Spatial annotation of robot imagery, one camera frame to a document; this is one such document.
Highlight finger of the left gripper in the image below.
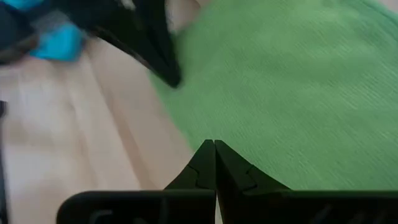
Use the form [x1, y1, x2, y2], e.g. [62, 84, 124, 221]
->
[91, 26, 178, 88]
[124, 0, 183, 88]

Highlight green microfiber towel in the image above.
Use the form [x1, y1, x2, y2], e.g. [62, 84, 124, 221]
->
[149, 0, 398, 191]

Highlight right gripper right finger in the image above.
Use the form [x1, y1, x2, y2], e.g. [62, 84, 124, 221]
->
[214, 139, 292, 192]

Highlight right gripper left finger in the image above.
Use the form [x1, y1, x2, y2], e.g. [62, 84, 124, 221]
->
[163, 139, 216, 192]

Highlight blue microfiber towel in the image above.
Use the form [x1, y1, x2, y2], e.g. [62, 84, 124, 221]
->
[0, 0, 87, 62]

